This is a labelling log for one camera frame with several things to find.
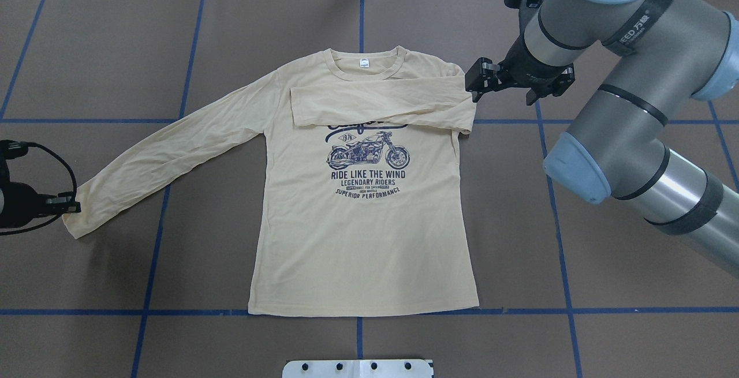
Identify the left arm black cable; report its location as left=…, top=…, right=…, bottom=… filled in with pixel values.
left=0, top=140, right=79, bottom=237

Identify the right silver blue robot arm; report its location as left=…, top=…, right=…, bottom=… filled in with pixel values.
left=465, top=0, right=738, bottom=276

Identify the beige long-sleeve printed shirt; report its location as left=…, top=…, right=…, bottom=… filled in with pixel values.
left=63, top=47, right=479, bottom=317

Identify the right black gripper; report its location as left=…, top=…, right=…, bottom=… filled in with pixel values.
left=465, top=32, right=576, bottom=106

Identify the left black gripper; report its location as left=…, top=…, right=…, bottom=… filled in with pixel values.
left=1, top=182, right=81, bottom=229

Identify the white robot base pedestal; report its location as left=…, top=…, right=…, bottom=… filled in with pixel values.
left=282, top=359, right=435, bottom=377

